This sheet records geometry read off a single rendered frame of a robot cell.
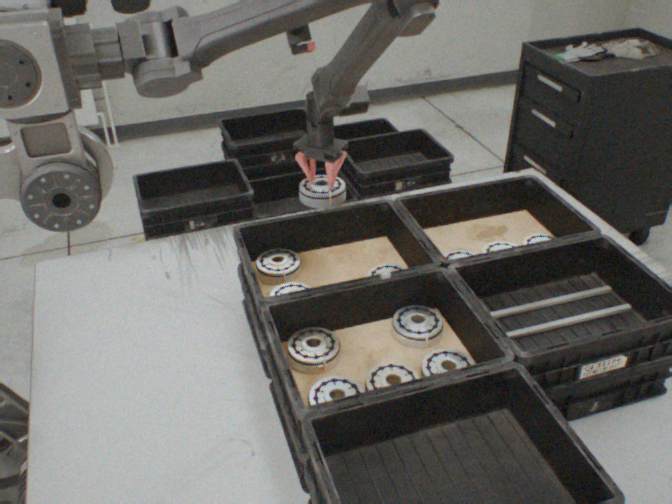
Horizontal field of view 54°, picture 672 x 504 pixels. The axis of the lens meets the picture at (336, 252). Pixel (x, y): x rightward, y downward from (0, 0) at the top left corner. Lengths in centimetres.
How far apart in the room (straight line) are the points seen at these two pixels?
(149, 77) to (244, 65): 335
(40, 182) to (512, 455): 96
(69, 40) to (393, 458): 81
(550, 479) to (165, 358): 86
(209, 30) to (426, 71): 388
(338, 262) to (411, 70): 327
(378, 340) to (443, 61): 364
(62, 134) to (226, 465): 69
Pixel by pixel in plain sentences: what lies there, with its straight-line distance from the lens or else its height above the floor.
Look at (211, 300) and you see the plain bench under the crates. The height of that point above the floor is 70.
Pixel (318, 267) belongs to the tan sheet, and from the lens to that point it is 156.
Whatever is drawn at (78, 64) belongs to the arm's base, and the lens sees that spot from 98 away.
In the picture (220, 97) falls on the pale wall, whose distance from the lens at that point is 436.
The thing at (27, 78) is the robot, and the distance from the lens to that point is 99.
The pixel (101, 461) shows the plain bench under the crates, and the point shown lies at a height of 70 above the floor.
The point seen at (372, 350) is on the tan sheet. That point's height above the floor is 83.
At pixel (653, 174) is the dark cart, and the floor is 41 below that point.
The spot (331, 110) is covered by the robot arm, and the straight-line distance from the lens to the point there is 130.
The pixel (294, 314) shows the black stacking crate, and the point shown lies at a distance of 132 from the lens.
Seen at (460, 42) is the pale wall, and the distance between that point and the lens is 485.
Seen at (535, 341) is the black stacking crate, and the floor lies 83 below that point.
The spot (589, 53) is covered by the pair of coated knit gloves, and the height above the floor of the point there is 89.
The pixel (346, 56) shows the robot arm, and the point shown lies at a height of 138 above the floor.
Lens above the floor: 174
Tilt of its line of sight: 35 degrees down
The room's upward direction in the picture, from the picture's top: 1 degrees counter-clockwise
